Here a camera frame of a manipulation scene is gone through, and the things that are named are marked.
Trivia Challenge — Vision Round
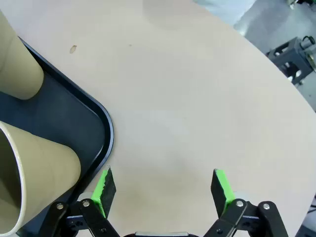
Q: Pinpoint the black plastic tray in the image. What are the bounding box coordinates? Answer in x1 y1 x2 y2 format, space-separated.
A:
0 36 115 237

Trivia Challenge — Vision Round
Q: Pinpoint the black-green right gripper right finger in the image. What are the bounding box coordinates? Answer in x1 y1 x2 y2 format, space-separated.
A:
203 168 289 237

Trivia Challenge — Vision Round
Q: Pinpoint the tall beige cup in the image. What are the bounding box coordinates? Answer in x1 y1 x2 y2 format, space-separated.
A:
0 120 82 236
0 9 45 101

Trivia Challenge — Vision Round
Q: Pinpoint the black-green right gripper left finger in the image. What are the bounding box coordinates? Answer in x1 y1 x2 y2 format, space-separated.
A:
39 166 121 237

